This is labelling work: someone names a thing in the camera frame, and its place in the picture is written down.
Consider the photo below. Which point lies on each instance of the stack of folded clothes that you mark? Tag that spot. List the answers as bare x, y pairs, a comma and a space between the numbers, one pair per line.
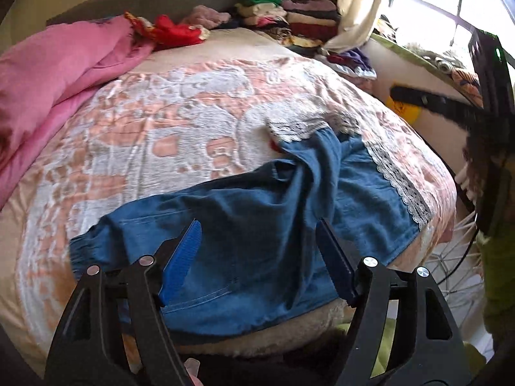
305, 18

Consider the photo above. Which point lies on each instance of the cream curtain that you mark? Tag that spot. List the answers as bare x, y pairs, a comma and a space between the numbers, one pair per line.
362, 4

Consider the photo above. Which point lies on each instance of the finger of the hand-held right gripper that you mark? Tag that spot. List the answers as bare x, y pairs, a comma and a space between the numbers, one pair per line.
434, 103

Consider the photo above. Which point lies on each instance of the peach and white bedspread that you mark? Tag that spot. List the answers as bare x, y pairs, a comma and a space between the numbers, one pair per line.
161, 128

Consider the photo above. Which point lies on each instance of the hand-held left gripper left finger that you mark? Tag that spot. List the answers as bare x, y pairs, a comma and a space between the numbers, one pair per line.
183, 257

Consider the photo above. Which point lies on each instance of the person's yellow-green clothing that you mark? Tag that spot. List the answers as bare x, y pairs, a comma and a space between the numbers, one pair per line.
499, 289

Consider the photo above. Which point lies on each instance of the pink blanket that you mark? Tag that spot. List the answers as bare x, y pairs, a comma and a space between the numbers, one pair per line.
52, 76

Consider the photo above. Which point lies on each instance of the assorted crumpled cloths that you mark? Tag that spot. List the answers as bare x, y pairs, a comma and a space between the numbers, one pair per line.
446, 64

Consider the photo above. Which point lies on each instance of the yellow paper sheet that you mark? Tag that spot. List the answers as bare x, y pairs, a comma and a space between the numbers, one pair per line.
404, 111

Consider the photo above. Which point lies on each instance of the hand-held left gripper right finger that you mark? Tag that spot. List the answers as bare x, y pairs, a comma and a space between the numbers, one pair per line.
336, 257

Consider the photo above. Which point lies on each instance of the green sill cloth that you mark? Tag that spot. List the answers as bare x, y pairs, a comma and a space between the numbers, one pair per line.
402, 54

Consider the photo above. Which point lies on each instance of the mauve fluffy cloth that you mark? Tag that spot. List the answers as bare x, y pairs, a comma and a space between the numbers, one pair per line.
205, 15

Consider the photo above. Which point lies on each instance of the blue denim pants lace trim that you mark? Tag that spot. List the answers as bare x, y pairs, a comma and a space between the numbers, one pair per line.
257, 217

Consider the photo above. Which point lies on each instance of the red patterned cloth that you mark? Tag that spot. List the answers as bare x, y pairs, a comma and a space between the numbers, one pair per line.
173, 30

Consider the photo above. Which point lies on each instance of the purple crumpled clothes pile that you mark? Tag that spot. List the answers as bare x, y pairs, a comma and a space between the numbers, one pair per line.
354, 62

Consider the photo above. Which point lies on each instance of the grey headboard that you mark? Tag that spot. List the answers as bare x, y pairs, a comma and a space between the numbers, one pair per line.
161, 0

